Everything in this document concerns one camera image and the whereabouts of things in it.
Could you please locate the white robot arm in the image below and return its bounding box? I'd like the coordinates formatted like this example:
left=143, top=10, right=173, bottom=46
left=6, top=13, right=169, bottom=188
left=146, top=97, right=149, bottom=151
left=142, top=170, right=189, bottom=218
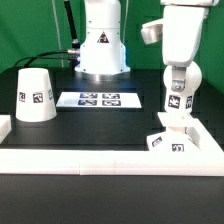
left=75, top=0, right=220, bottom=92

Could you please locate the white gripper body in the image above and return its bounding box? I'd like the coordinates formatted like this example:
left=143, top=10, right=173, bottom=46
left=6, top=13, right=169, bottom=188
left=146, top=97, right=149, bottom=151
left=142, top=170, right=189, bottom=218
left=141, top=5, right=209, bottom=67

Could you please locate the white lamp bulb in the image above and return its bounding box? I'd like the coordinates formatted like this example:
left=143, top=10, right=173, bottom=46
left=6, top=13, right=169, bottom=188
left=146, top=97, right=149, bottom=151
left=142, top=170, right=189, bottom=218
left=163, top=62, right=202, bottom=115

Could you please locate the white lamp shade cone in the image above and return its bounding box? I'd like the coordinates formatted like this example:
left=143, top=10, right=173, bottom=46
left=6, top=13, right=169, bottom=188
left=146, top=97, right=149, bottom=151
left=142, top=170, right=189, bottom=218
left=16, top=68, right=57, bottom=122

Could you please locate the thin grey cable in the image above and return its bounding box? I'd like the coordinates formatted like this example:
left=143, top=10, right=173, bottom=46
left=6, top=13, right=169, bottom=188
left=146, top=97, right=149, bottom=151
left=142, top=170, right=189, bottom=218
left=51, top=0, right=65, bottom=69

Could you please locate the white marker sheet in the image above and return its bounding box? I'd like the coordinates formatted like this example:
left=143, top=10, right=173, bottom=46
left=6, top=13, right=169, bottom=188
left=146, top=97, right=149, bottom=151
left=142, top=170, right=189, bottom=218
left=56, top=92, right=141, bottom=109

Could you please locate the white U-shaped frame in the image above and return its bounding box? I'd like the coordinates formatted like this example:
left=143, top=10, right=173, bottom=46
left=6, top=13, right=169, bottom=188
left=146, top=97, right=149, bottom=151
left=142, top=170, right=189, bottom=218
left=0, top=118, right=224, bottom=176

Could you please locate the black cable bundle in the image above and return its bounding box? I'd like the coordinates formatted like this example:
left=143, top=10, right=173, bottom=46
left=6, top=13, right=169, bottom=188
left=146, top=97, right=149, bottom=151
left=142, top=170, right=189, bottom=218
left=13, top=0, right=83, bottom=69

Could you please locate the white lamp base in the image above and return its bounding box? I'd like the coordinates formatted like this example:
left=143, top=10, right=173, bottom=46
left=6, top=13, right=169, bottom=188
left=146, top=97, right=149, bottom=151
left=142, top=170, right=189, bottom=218
left=146, top=112, right=199, bottom=153

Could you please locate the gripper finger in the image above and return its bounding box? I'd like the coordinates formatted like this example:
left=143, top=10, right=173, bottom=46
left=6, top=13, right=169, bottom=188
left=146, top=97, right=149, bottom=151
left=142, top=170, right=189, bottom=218
left=171, top=66, right=186, bottom=92

